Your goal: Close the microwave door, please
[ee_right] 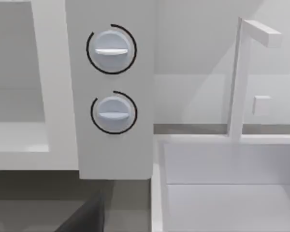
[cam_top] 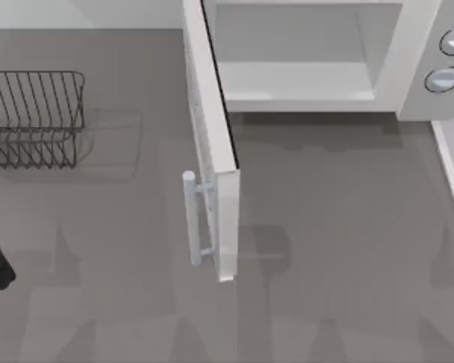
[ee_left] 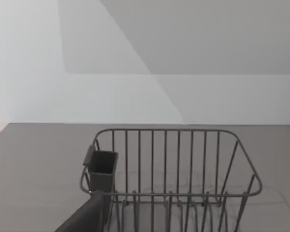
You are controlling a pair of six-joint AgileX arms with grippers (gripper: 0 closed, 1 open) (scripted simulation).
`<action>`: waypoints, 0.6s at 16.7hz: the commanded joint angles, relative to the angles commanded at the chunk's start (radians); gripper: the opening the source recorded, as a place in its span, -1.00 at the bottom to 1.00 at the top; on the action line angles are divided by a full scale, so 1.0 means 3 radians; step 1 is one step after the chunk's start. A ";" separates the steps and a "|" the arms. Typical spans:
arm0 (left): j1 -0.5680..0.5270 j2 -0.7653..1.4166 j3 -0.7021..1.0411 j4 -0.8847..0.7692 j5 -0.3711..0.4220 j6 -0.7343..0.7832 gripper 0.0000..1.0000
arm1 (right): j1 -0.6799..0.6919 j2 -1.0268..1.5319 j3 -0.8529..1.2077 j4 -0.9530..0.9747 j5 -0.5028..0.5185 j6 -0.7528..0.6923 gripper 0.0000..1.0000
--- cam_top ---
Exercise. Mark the pale microwave oven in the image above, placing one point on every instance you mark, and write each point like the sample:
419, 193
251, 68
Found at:
408, 56

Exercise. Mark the white microwave door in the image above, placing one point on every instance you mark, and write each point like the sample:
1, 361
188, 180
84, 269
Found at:
215, 151

